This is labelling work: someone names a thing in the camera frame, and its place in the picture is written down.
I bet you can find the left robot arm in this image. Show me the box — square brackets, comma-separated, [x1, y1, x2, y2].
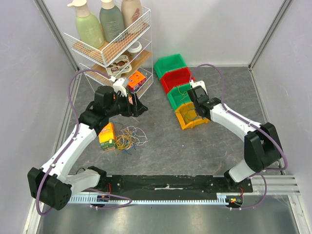
[27, 86, 148, 215]

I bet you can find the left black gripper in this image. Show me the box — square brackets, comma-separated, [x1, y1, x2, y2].
[106, 91, 148, 117]

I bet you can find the white slotted cable duct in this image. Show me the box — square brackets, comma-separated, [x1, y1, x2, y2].
[68, 192, 242, 205]

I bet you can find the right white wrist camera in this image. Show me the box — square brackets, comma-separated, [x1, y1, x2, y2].
[190, 80, 207, 93]

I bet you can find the far green plastic bin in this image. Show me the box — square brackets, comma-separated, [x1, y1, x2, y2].
[154, 54, 187, 79]

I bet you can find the paper cup with lid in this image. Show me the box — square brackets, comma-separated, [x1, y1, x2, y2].
[127, 41, 142, 54]

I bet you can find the near green plastic bin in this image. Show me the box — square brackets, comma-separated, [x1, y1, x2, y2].
[167, 83, 191, 111]

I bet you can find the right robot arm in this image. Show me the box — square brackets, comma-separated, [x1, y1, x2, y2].
[188, 82, 283, 192]

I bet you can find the light green pump bottle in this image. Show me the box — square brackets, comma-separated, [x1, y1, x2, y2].
[67, 0, 105, 48]

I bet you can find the red plastic bin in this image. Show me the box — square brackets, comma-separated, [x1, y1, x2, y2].
[160, 67, 191, 94]

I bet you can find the white wire shelf rack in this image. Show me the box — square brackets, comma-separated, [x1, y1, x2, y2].
[64, 7, 154, 98]

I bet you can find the green plastic bin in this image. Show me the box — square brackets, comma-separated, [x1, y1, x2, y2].
[167, 83, 191, 111]
[154, 54, 187, 79]

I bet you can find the dark green bottle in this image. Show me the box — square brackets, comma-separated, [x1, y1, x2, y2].
[99, 0, 125, 42]

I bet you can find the beige brown bottle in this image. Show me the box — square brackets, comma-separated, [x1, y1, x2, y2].
[121, 0, 142, 34]

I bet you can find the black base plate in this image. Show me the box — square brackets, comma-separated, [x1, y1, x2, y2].
[95, 175, 253, 194]

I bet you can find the cable bundle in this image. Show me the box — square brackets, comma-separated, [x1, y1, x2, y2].
[113, 121, 149, 156]

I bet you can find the yogurt multipack carton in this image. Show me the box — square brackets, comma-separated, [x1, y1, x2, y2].
[106, 55, 132, 78]

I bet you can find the orange green juice carton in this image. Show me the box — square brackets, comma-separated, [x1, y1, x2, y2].
[98, 122, 116, 151]

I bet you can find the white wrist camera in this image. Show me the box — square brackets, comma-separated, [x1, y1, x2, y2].
[190, 80, 207, 93]
[109, 76, 129, 97]

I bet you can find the orange purple box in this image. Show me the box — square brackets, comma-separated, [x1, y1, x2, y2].
[128, 71, 146, 92]

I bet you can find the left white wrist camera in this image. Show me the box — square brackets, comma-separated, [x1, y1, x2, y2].
[109, 76, 129, 97]

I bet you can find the yellow plastic bin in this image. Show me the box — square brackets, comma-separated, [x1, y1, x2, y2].
[175, 102, 210, 130]

